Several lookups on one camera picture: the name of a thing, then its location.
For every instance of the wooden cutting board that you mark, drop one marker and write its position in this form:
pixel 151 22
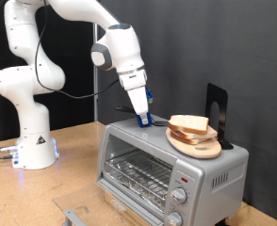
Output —
pixel 204 150

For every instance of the silver toaster oven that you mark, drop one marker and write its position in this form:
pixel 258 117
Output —
pixel 226 175

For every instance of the metal pole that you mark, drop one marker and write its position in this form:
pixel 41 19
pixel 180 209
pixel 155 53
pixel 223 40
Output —
pixel 95 108

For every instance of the black spatula with blue block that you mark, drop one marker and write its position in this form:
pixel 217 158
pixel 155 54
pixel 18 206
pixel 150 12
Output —
pixel 150 121

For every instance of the black metal bookend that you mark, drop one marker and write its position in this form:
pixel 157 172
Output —
pixel 224 109

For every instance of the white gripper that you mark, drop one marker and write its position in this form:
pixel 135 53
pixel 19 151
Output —
pixel 139 100

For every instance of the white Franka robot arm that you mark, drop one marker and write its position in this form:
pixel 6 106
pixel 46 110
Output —
pixel 35 135

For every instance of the wooden block under oven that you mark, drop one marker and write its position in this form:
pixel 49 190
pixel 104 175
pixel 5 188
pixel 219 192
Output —
pixel 129 218

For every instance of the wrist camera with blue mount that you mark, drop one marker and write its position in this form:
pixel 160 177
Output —
pixel 149 94

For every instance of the dark grey backdrop curtain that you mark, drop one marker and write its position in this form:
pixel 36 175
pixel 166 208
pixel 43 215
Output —
pixel 192 47

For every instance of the silver oven knob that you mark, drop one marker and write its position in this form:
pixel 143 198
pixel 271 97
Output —
pixel 179 195
pixel 174 219

